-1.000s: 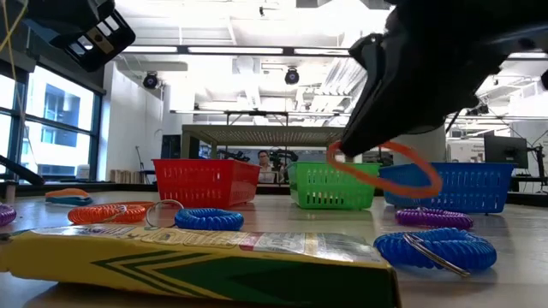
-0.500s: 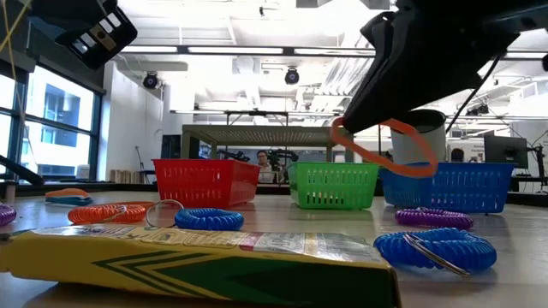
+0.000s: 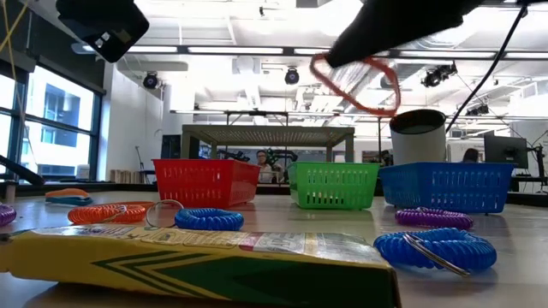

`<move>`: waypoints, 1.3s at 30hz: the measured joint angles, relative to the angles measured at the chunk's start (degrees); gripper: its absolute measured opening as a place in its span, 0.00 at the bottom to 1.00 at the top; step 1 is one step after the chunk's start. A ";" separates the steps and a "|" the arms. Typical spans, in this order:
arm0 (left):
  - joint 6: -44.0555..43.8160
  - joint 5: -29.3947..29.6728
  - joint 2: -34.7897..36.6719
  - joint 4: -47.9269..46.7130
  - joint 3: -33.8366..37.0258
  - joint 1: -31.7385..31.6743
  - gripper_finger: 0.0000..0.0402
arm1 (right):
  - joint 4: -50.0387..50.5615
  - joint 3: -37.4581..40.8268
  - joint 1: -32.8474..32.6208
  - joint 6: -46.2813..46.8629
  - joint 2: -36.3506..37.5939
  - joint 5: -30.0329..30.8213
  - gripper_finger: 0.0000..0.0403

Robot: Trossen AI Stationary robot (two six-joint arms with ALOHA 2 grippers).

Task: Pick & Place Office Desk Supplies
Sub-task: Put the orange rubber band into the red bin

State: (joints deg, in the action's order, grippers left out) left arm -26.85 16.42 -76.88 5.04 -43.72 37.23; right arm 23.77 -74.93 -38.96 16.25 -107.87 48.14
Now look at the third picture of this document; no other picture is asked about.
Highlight black hanging cable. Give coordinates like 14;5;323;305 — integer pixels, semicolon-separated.
444;0;528;133

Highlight black ceiling camera cluster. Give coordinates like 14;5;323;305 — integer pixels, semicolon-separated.
465;104;491;117
420;62;459;89

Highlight green plastic basket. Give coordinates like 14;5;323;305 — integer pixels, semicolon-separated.
287;161;381;210

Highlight purple coil wristband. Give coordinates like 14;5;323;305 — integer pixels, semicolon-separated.
0;204;18;228
394;206;475;231

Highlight black cabinet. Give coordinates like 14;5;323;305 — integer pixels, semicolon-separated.
161;133;183;160

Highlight red plastic basket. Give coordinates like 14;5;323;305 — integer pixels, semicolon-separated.
152;158;261;210

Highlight blue rubber band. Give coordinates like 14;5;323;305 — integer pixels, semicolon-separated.
45;195;94;207

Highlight black computer monitor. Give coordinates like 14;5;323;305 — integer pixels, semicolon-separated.
483;134;530;170

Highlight white canister black lid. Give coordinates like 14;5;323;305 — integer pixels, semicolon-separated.
388;108;448;166

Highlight black ceiling spotlight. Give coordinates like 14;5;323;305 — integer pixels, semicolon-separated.
283;67;301;86
142;71;160;90

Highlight window with dark frame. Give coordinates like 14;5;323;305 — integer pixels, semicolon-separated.
0;63;106;183

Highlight yellow crayon box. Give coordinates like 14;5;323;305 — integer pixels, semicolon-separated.
0;224;402;308

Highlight blue plastic basket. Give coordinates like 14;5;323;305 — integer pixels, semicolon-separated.
378;161;516;215

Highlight wooden blocks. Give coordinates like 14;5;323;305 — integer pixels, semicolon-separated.
109;169;145;185

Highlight orange coil wristband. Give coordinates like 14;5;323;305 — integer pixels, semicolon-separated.
67;203;148;226

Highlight black background gantry frame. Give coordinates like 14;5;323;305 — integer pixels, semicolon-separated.
170;109;389;129

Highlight blue coil wristband keyring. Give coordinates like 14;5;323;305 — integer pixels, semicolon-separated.
145;198;246;233
372;227;498;278

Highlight ceiling light bar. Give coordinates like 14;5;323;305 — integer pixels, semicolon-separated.
72;42;548;60

